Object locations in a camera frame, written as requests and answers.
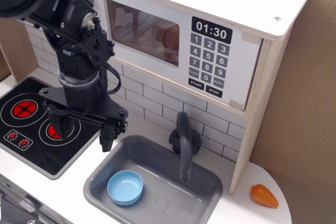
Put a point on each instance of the brown cardboard panel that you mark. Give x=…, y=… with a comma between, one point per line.
x=296, y=140

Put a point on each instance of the orange bowl inside microwave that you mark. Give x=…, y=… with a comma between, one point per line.
x=169, y=37

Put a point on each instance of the dark grey toy faucet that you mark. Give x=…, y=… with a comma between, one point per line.
x=185, y=143

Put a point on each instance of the wooden toy microwave cabinet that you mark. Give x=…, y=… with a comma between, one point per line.
x=225, y=130

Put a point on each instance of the black toy stovetop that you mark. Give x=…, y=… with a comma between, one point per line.
x=28, y=135

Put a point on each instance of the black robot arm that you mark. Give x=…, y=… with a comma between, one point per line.
x=73, y=29

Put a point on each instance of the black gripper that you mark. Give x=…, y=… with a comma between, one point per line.
x=86, y=100

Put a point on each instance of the light blue bowl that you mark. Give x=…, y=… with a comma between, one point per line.
x=125, y=187

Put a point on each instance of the grey toy sink basin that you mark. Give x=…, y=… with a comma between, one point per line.
x=165, y=197

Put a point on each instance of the white toy microwave door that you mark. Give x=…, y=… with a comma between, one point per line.
x=214, y=59

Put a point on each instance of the orange toy carrot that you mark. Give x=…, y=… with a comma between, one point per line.
x=262, y=195

